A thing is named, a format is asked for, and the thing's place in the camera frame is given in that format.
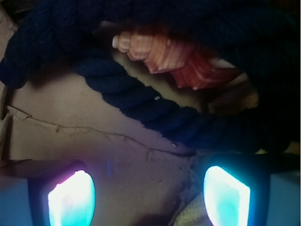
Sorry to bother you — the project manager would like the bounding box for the yellow cloth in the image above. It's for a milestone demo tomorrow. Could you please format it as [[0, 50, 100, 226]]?
[[174, 195, 212, 226]]

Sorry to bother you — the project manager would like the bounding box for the navy blue twisted rope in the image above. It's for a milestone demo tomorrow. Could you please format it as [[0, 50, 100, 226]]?
[[0, 0, 301, 151]]

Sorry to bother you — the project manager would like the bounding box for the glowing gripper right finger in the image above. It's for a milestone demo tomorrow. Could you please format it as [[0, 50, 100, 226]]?
[[203, 154, 270, 226]]

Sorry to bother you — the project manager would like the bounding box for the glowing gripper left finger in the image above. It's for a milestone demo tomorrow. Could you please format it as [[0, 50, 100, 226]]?
[[28, 160, 96, 226]]

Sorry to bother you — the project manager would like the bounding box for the brown paper bag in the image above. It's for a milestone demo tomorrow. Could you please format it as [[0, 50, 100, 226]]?
[[0, 4, 301, 226]]

